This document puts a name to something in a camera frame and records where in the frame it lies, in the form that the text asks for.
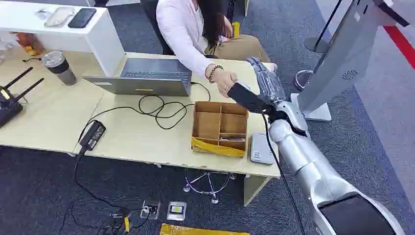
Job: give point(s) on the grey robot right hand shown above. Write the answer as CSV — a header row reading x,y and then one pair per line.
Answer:
x,y
270,85

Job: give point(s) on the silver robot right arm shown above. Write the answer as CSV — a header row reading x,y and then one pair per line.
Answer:
x,y
319,181

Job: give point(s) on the black wrist-mounted device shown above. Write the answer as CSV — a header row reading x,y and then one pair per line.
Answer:
x,y
248,98

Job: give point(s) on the round steel stanchion base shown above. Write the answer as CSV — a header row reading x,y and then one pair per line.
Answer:
x,y
303,79

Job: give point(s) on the person's right hand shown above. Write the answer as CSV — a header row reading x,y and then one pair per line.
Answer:
x,y
225,81

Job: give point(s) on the person's hand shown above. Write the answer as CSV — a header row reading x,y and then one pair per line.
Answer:
x,y
225,81
228,30

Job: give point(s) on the white display stand base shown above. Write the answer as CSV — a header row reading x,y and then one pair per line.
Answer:
x,y
319,113

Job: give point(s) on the small yellow item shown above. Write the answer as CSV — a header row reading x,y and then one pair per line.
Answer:
x,y
236,29

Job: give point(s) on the stack of cards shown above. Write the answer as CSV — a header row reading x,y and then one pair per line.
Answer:
x,y
231,138

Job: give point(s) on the pale grey flat device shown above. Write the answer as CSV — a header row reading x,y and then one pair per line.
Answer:
x,y
259,150

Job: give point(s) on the person's left hand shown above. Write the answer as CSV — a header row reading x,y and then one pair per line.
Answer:
x,y
228,30

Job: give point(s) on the wooden compartment box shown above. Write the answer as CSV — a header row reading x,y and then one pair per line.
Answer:
x,y
207,125

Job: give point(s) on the large grey display screen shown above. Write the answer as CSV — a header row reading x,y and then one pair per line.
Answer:
x,y
340,52

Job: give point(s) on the person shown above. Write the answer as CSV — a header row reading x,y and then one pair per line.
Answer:
x,y
181,29

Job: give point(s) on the pale desk side panel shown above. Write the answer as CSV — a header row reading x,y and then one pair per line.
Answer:
x,y
254,189

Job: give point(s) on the chrome chair base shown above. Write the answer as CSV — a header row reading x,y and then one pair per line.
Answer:
x,y
207,186

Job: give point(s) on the grey laptop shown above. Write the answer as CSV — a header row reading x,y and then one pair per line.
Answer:
x,y
146,81

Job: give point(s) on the red barrier belt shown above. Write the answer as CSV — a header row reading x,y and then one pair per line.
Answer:
x,y
402,43

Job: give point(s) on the steel floor socket plate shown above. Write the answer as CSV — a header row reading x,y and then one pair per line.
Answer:
x,y
176,211

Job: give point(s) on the yellow sheet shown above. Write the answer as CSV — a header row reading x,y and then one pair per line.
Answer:
x,y
194,231

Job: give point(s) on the floor socket with plug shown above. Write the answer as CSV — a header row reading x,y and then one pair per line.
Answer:
x,y
150,210

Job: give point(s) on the black laptop power adapter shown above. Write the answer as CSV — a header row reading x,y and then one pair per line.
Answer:
x,y
93,135

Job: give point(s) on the white desk shelf riser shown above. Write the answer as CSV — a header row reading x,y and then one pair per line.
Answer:
x,y
81,35

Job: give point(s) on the black smartphone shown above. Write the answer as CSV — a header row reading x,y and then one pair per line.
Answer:
x,y
82,18

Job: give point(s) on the grey tumbler with lid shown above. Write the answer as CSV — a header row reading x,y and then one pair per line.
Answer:
x,y
60,68

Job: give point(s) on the clear phone case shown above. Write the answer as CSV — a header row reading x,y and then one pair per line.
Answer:
x,y
59,17

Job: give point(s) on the small clear plastic wrapper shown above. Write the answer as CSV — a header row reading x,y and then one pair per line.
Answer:
x,y
42,14

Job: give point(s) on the orange snack bag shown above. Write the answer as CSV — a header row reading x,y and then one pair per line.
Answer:
x,y
29,43

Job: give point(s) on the black router with antennas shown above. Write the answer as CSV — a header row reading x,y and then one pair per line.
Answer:
x,y
9,107

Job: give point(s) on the black stanchion post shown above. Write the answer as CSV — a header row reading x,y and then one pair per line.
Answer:
x,y
319,42

